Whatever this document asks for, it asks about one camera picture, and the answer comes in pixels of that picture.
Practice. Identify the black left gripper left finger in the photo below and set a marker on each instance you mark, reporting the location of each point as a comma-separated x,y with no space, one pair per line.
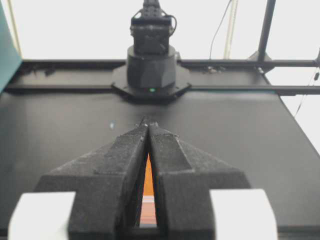
108,183

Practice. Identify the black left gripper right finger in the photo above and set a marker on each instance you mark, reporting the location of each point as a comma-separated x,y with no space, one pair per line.
183,175

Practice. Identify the teal side panel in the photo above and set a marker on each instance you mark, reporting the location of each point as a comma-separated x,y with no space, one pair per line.
10,59

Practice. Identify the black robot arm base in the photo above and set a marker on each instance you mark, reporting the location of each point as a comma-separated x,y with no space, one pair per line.
151,70

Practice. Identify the black vertical frame post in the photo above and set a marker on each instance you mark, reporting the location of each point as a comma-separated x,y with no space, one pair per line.
260,54

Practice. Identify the orange towel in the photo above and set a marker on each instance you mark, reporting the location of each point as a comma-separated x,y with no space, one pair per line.
148,210

